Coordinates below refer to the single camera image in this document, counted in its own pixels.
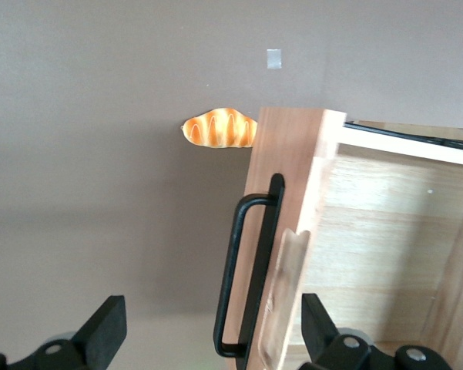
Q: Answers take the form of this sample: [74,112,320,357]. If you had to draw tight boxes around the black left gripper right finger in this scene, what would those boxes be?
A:
[299,293,455,370]

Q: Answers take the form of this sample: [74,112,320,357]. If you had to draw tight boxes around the black metal drawer handle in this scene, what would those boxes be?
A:
[213,173,287,370]

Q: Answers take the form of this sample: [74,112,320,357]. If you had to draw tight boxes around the orange striped toy bread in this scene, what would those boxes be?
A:
[180,107,259,150]

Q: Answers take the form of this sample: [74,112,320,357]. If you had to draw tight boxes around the light wooden drawer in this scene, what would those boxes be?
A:
[243,106,463,370]

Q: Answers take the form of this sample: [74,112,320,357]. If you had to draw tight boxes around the small grey tape patch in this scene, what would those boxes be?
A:
[266,49,284,70]

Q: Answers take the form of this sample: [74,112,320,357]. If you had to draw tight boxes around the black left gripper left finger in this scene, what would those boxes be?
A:
[0,294,128,370]

